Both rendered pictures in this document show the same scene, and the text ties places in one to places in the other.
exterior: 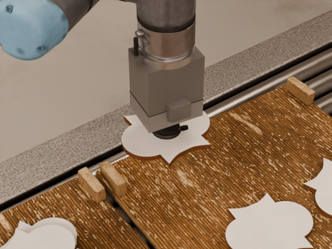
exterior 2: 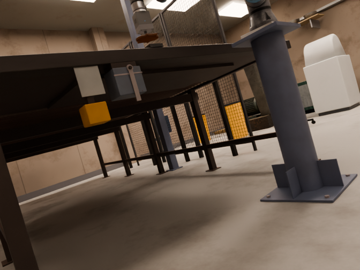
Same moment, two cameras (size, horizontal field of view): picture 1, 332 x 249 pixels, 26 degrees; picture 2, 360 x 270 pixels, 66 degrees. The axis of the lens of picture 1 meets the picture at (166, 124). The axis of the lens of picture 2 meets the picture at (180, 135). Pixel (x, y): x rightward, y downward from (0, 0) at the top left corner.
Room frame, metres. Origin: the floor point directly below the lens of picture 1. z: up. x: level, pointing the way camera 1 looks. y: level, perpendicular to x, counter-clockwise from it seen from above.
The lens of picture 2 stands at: (2.37, 0.00, 0.51)
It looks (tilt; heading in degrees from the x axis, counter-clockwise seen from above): 1 degrees down; 179
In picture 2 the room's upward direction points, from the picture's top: 16 degrees counter-clockwise
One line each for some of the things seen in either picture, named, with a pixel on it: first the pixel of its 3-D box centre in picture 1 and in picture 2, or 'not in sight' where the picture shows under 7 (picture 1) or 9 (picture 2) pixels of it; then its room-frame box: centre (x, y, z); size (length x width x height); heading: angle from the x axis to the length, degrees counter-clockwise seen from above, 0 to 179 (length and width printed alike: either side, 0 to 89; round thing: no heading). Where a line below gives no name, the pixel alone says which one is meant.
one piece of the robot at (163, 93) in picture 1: (168, 84); (142, 22); (0.76, 0.00, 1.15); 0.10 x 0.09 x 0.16; 27
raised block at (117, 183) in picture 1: (112, 178); not in sight; (0.78, 0.08, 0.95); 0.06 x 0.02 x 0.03; 34
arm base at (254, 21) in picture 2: not in sight; (261, 20); (0.89, 0.62, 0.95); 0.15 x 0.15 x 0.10
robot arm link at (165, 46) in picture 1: (164, 32); (139, 8); (0.77, 0.00, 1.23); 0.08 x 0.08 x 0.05
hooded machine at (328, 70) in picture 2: not in sight; (330, 74); (-2.72, 3.05, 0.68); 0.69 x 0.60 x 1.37; 130
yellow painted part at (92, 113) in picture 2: not in sight; (89, 96); (1.24, -0.29, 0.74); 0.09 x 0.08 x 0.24; 126
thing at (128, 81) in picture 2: not in sight; (126, 84); (1.13, -0.15, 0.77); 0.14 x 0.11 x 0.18; 126
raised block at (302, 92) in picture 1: (300, 90); not in sight; (1.00, -0.24, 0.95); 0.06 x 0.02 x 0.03; 34
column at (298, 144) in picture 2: not in sight; (287, 111); (0.88, 0.62, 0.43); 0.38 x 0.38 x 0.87; 41
